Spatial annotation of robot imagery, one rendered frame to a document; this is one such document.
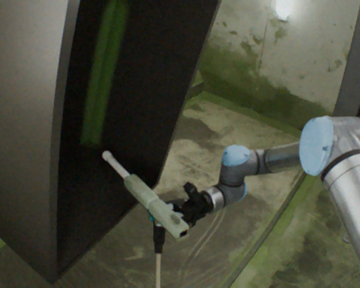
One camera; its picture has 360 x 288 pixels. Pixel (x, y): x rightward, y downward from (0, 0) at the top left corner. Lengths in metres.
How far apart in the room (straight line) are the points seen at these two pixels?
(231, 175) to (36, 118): 0.78
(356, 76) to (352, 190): 1.95
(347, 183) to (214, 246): 1.17
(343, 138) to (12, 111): 0.64
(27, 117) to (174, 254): 1.18
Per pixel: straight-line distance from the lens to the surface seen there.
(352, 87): 2.61
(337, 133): 0.72
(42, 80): 0.60
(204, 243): 1.77
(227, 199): 1.28
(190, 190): 1.15
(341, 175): 0.69
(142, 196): 1.17
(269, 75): 2.77
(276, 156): 1.19
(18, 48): 0.63
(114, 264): 1.65
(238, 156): 1.22
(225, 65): 2.92
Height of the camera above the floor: 1.35
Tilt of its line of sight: 33 degrees down
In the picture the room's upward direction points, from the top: 6 degrees clockwise
